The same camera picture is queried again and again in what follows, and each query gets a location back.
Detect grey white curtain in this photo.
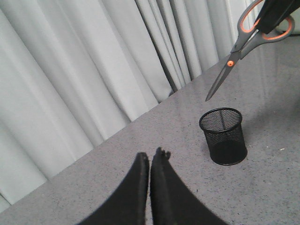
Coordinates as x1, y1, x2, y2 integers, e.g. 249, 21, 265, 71
0, 0, 250, 211

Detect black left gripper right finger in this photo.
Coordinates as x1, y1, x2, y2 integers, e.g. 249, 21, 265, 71
150, 147, 226, 225

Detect black mesh pen bucket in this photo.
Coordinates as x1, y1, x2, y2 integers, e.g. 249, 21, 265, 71
199, 107, 248, 166

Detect grey orange handled scissors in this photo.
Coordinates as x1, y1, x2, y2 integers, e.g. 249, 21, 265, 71
205, 0, 295, 101

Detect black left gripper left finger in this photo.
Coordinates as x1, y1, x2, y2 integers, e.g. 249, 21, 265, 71
80, 152, 149, 225

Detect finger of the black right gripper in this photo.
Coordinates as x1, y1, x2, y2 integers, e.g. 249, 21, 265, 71
255, 0, 300, 34

